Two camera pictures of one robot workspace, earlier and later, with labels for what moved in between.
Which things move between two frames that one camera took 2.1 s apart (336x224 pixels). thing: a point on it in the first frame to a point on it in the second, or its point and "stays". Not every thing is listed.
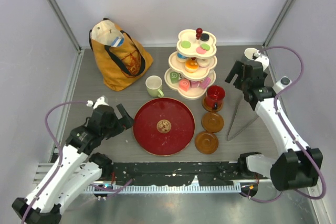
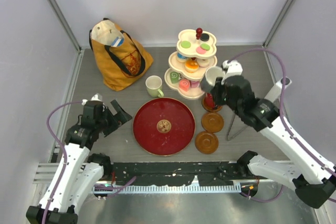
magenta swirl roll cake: (195, 84) stays
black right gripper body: (243, 84) to (221, 98)
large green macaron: (186, 44) stays
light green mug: (154, 85) stays
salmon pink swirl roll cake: (184, 85) stays
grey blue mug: (249, 51) to (209, 79)
